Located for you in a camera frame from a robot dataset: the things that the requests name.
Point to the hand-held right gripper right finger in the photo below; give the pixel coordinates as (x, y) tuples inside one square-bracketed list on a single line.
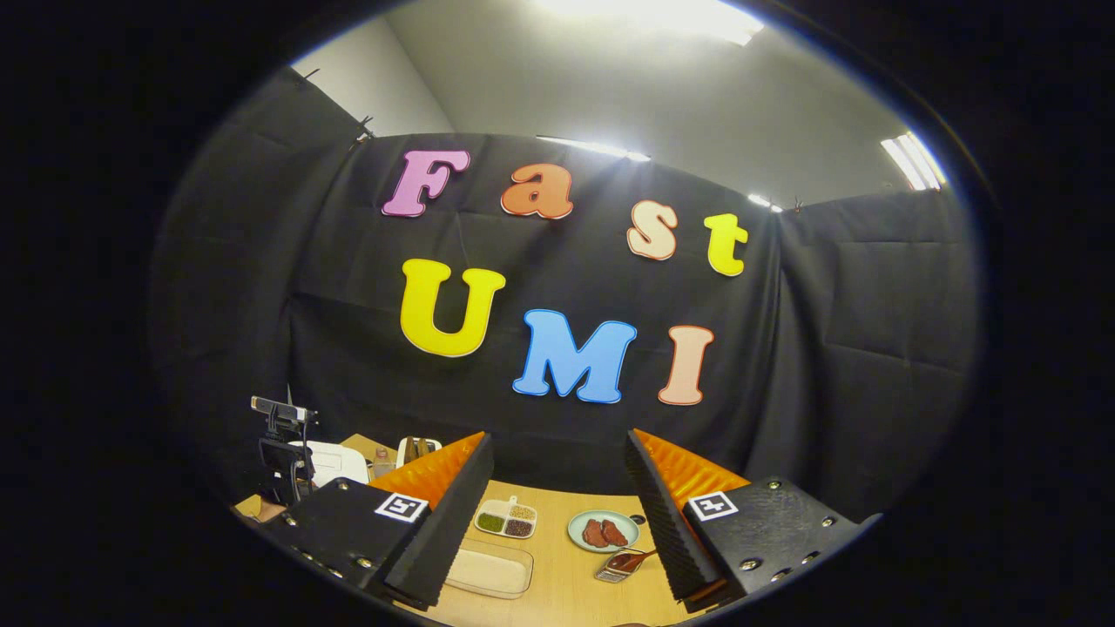
[(666, 531)]

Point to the green mung beans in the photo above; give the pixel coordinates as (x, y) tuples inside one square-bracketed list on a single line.
[(490, 522)]

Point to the reddish brown meat piece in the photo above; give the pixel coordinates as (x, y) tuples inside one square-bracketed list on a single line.
[(614, 531), (594, 533)]

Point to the yellow soybeans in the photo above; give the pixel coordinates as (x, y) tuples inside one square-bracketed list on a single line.
[(523, 512)]

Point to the clear rectangular tray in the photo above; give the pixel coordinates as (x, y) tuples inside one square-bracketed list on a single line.
[(488, 568)]

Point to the clear water bottle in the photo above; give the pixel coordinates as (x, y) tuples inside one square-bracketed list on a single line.
[(381, 459)]

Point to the white toaster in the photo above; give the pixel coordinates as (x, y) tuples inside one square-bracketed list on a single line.
[(401, 457)]

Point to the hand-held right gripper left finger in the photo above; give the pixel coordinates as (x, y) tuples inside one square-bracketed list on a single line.
[(449, 531)]

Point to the dark wooden spoon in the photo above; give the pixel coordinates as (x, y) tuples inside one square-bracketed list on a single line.
[(623, 562)]

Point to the pale green plate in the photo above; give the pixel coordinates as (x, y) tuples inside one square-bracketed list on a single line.
[(577, 531)]

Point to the white rice cooker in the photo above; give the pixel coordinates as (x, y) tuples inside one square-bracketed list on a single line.
[(335, 461)]

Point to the dark red beans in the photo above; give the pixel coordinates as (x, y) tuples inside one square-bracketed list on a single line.
[(519, 528)]

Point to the large ceiling light panel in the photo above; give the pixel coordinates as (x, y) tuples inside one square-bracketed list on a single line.
[(653, 13)]

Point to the white divided grain tray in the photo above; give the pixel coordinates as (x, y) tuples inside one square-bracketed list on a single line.
[(507, 517)]

